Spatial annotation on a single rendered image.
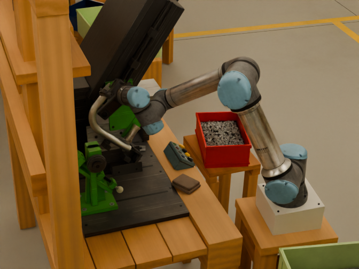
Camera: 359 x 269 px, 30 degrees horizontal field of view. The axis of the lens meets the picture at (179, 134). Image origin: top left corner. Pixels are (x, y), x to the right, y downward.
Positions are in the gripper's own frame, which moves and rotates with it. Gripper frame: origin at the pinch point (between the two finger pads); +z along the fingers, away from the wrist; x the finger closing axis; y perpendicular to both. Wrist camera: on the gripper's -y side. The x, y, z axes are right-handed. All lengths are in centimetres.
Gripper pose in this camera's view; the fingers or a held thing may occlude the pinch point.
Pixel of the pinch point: (103, 96)
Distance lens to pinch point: 274.6
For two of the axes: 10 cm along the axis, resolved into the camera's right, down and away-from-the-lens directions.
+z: -4.5, -1.0, 8.9
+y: 5.7, -8.0, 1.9
